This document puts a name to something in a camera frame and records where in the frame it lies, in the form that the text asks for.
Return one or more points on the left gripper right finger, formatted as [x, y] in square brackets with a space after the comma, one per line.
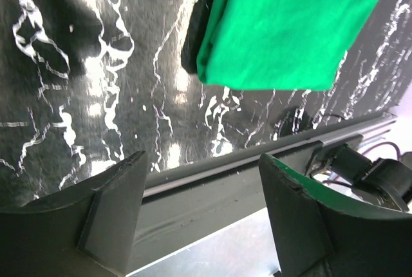
[320, 232]

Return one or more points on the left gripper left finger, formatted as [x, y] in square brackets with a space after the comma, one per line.
[84, 230]

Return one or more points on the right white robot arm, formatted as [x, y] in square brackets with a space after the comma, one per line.
[386, 181]

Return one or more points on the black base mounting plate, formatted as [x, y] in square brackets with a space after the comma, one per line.
[189, 199]

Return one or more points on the black marble pattern mat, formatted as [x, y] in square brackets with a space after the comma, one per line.
[86, 83]

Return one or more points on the green t shirt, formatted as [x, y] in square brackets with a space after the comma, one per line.
[279, 44]

